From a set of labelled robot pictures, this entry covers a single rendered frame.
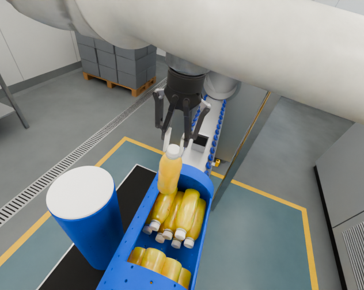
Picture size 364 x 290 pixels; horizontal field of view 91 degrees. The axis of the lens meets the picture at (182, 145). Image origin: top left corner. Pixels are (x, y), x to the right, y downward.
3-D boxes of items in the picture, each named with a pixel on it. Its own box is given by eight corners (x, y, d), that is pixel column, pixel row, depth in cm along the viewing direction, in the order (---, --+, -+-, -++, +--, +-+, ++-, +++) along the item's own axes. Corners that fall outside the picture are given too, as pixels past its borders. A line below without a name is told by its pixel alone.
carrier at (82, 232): (128, 263, 139) (124, 226, 157) (117, 211, 79) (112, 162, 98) (87, 276, 129) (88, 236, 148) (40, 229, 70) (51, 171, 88)
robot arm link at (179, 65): (177, 23, 34) (173, 56, 39) (158, 32, 28) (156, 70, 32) (222, 35, 33) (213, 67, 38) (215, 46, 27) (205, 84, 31)
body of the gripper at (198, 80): (212, 67, 37) (201, 105, 43) (173, 56, 38) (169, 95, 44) (204, 80, 31) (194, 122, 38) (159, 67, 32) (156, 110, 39)
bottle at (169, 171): (172, 198, 62) (180, 166, 48) (153, 191, 62) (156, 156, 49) (179, 182, 67) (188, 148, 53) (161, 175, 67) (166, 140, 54)
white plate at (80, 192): (116, 209, 78) (116, 210, 79) (112, 161, 96) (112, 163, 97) (40, 226, 69) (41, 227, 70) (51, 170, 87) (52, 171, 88)
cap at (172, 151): (177, 160, 50) (177, 156, 49) (163, 155, 50) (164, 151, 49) (181, 151, 53) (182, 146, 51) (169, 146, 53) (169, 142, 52)
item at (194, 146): (204, 151, 129) (209, 134, 119) (203, 154, 126) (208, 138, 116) (191, 147, 130) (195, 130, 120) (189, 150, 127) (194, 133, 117)
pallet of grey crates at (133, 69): (155, 82, 399) (159, 18, 317) (136, 97, 342) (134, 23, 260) (109, 67, 418) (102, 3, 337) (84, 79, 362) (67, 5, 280)
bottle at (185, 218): (182, 189, 82) (168, 228, 69) (194, 186, 78) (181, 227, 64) (191, 198, 85) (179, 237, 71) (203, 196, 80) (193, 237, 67)
